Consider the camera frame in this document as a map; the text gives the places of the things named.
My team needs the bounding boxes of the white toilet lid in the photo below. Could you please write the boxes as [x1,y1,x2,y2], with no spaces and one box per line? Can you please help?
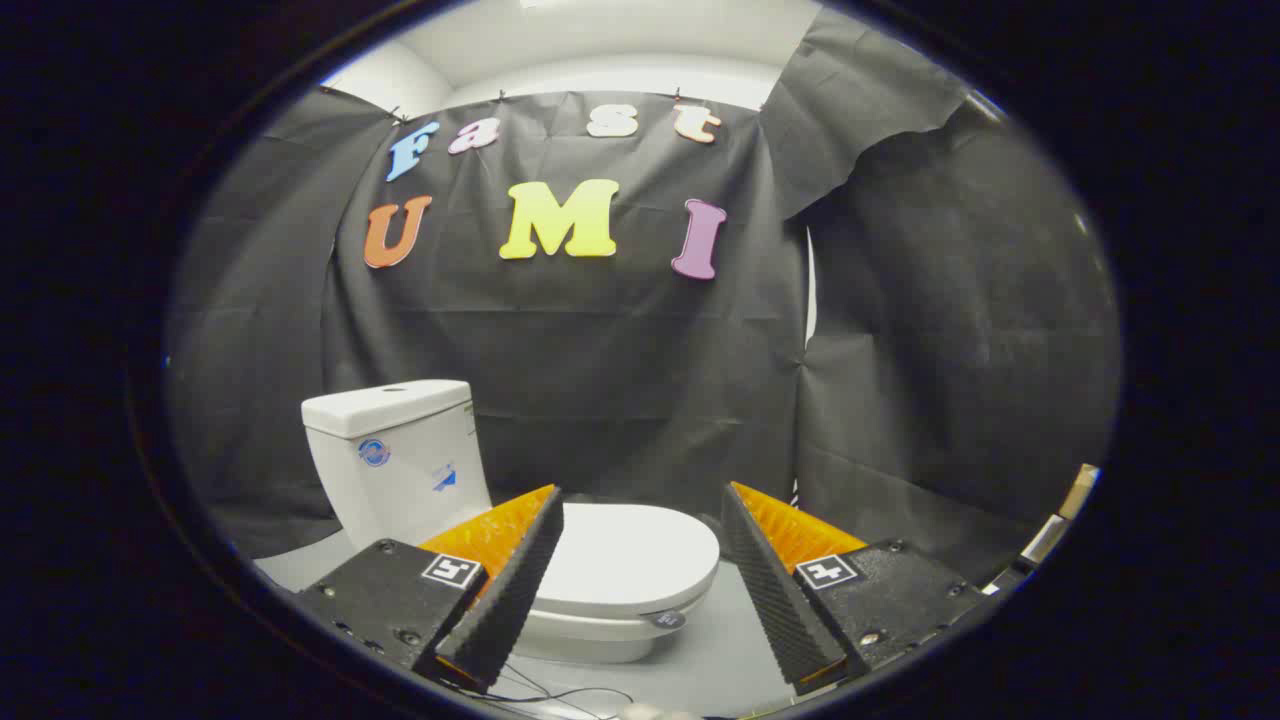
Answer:
[535,503,721,623]

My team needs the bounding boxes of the beige box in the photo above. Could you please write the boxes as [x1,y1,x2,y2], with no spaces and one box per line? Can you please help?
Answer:
[1060,463,1101,521]

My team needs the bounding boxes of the white box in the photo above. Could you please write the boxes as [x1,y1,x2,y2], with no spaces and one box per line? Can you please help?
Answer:
[1020,514,1071,567]

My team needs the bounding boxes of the white toilet with tank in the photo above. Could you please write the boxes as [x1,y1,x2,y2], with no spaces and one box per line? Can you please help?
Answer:
[302,379,701,664]

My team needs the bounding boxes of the thin black cable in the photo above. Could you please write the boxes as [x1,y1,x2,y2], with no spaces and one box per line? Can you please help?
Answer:
[470,658,637,717]

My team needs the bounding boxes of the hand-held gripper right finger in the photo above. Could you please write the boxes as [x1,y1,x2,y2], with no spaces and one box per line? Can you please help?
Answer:
[720,481,986,698]

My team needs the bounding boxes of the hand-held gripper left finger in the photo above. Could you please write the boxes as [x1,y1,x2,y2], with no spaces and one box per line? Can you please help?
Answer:
[295,485,566,696]

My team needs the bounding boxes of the black backdrop cloth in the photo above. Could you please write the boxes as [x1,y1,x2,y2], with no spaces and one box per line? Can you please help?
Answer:
[165,5,1121,586]

